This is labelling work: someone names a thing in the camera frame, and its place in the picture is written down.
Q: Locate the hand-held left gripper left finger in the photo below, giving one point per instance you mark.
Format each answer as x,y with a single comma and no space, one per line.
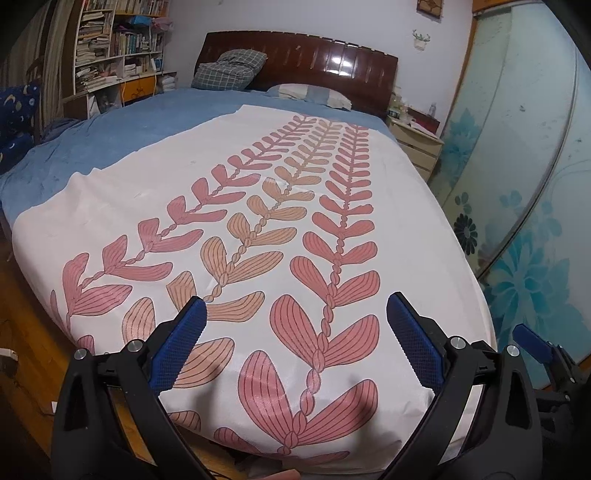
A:
184,337

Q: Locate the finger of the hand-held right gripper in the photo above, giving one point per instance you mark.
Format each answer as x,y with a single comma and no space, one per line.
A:
533,342
554,406

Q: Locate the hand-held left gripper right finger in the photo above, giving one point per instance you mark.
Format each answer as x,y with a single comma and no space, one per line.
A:
415,341

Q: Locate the leaf print bedspread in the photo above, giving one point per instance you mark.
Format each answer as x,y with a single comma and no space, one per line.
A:
392,207

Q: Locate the flower print glass door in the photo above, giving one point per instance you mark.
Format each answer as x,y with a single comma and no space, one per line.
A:
531,161

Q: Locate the cream nightstand with drawers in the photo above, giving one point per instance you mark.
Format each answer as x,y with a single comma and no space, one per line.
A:
418,147

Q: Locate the blue bed sheet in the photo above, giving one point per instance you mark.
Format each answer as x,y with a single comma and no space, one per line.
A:
115,138

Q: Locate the red box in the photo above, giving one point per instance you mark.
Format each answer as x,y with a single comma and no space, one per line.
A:
427,122

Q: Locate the clear plastic bottle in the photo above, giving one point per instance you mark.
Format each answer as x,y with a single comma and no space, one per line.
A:
431,110

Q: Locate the orange cabinet door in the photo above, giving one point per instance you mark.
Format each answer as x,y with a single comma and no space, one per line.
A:
138,87

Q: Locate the striped pillow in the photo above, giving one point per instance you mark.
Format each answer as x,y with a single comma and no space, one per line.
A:
309,92

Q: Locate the checked grey pillow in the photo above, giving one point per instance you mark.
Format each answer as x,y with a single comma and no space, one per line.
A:
231,69

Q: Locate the dark blue star cloth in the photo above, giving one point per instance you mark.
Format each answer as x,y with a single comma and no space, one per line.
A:
18,110

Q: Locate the dark wooden headboard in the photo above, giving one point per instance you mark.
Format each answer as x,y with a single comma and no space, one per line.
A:
323,55

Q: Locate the white bookshelf with books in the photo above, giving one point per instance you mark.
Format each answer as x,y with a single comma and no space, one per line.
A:
101,46

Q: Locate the beige curtain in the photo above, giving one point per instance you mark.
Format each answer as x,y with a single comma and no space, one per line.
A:
51,46

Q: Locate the wall plant decoration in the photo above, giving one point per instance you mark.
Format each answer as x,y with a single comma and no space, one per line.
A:
421,42

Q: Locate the framed wall picture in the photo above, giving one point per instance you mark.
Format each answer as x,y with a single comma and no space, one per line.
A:
429,7

